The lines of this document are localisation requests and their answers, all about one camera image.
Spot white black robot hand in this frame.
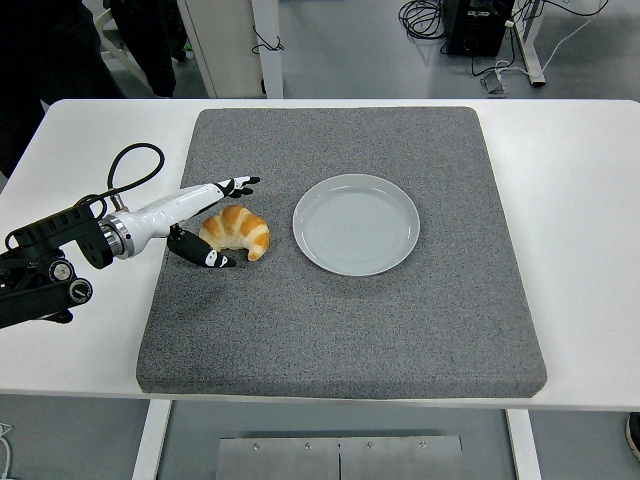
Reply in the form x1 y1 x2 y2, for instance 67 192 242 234
106 174 262 270

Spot golden croissant bread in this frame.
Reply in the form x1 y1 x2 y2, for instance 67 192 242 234
198 204 272 262

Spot round grey plate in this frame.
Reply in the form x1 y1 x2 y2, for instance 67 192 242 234
292 173 421 278

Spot grey metal plate with screws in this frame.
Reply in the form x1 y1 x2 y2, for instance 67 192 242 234
215 435 465 480

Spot person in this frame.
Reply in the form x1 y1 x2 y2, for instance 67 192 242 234
0 0 129 179
108 0 177 99

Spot grey speckled mat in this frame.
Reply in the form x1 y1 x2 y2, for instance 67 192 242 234
135 106 548 401

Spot white table leg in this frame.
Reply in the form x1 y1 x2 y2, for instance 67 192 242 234
505 408 544 480
131 399 174 480

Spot small clear floor box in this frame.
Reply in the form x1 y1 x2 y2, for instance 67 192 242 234
480 69 510 96

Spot black computer tower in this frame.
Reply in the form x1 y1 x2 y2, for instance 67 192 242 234
442 0 516 57

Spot white desk leg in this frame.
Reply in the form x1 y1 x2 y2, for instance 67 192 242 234
514 0 547 89

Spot person's shoe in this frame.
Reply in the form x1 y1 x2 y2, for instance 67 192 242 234
626 412 640 460

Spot white chair frame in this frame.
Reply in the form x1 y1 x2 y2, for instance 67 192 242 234
97 7 151 86

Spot black looped cable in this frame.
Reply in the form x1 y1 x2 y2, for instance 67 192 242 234
251 24 286 55

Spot white floor cable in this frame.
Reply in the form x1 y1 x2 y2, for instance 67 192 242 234
0 422 14 480

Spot black cable bundle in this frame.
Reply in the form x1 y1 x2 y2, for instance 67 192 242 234
398 0 449 41

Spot thin white cable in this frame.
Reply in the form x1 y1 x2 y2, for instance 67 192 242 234
497 0 611 79

